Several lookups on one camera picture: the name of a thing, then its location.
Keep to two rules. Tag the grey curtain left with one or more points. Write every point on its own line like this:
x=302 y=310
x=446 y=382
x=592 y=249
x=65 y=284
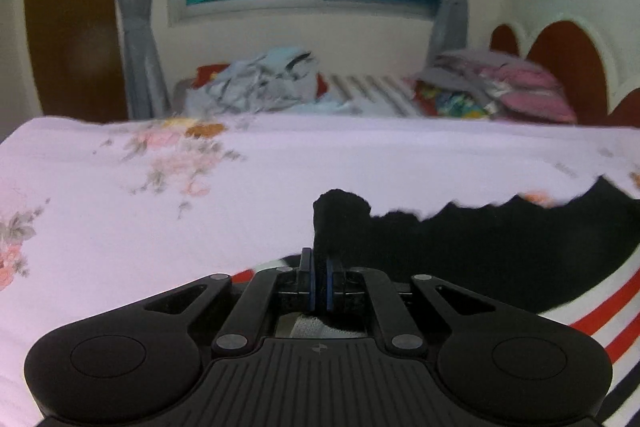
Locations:
x=145 y=87

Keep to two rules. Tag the pink grey folded bedding stack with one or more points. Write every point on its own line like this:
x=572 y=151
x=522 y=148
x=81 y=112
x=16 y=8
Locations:
x=476 y=84

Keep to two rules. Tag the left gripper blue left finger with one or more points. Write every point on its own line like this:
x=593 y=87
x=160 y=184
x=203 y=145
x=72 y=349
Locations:
x=306 y=289

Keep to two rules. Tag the grey striped white pillow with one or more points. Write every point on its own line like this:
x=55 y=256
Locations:
x=370 y=96

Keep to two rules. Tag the light blue crumpled clothes pile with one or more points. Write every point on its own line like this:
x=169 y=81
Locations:
x=281 y=80

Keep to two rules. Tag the red white scalloped headboard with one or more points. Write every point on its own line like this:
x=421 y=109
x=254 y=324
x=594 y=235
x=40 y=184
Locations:
x=570 y=51

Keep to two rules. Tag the striped black white red sweater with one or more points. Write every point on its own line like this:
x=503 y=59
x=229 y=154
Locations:
x=451 y=318

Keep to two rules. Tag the brown wooden door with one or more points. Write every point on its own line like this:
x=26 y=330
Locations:
x=74 y=51

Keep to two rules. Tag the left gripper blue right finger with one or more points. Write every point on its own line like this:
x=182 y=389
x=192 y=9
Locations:
x=335 y=283

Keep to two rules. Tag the pink floral bed sheet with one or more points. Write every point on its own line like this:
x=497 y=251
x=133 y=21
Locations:
x=94 y=217

